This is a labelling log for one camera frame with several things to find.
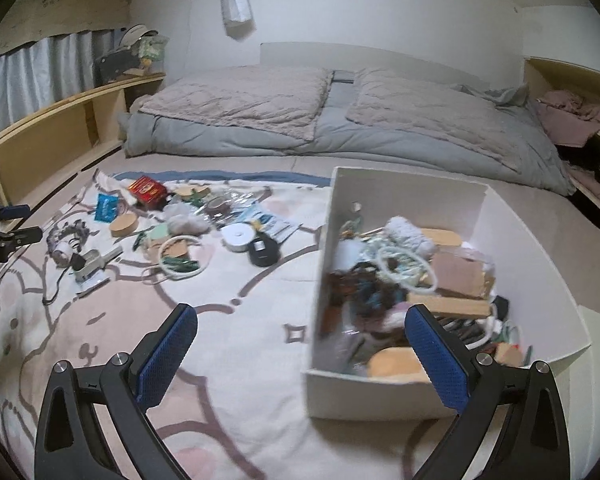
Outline left beige quilted pillow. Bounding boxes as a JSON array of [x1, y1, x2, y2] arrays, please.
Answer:
[[137, 66, 333, 142]]

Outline bag of fluffy balls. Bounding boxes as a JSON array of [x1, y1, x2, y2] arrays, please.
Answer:
[[162, 204, 208, 235]]

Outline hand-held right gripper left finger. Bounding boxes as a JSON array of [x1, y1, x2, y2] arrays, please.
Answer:
[[34, 303, 199, 480]]

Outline white storage box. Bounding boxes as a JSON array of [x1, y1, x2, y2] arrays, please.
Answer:
[[302, 166, 592, 420]]

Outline wooden bedside shelf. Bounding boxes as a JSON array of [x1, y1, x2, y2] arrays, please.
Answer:
[[0, 71, 167, 221]]

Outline white hat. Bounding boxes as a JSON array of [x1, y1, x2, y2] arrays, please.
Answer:
[[119, 24, 156, 48]]

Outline long wooden block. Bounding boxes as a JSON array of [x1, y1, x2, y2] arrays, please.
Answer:
[[409, 292, 491, 318]]

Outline beige cartoon curtain valance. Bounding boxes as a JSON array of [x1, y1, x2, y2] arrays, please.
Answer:
[[0, 0, 133, 56]]

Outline tan wooden piece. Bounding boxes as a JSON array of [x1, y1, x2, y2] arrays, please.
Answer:
[[420, 227, 463, 246]]

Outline white paper card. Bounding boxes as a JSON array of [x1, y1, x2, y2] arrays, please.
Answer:
[[75, 275, 108, 296]]

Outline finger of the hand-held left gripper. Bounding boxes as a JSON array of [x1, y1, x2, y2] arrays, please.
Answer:
[[0, 202, 32, 226], [0, 226, 44, 263]]

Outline pink clothes pile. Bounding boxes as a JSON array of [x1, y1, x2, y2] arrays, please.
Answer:
[[536, 90, 600, 148]]

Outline grey curtain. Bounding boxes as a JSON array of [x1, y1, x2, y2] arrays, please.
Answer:
[[0, 30, 126, 141]]

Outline round wooden lid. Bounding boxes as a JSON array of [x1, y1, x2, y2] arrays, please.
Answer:
[[109, 214, 140, 237]]

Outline blue and white packets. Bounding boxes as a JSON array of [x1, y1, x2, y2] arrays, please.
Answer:
[[240, 205, 301, 241]]

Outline blue packet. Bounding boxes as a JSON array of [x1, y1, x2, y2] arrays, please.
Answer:
[[94, 194, 118, 223]]

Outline white round disc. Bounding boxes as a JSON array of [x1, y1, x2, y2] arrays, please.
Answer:
[[221, 223, 257, 253]]

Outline grey fluffy roll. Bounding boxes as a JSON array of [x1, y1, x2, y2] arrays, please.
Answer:
[[384, 216, 438, 258]]

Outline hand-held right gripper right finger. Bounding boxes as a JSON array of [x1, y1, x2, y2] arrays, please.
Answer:
[[405, 304, 571, 480]]

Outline right beige quilted pillow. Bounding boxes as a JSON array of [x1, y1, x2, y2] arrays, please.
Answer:
[[345, 67, 541, 173]]

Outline black bag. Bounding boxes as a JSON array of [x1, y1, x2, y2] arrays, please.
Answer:
[[94, 50, 143, 86]]

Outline red box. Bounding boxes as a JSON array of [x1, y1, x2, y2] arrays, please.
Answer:
[[128, 176, 168, 211]]

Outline beige quilted pillow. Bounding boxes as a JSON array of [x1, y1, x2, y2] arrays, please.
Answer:
[[137, 66, 333, 142], [345, 67, 541, 173]]

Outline brown cardboard box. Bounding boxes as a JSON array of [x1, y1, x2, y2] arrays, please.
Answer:
[[430, 250, 496, 301]]

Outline black cable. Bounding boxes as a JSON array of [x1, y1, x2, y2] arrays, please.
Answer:
[[42, 260, 76, 306]]

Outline grey duvet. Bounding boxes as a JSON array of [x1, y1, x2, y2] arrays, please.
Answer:
[[117, 75, 576, 196]]

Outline rounded wooden piece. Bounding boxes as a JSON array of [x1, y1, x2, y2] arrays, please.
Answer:
[[367, 347, 431, 383]]

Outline black round tin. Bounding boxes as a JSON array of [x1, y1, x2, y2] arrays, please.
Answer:
[[249, 237, 281, 267]]

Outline wooden closet shelf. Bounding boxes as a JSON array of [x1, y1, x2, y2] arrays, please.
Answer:
[[522, 56, 600, 233]]

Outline fuzzy grey ornament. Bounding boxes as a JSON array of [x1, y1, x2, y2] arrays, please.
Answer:
[[47, 221, 91, 253]]

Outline printed cartoon blanket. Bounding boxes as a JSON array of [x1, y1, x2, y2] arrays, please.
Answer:
[[0, 170, 461, 480]]

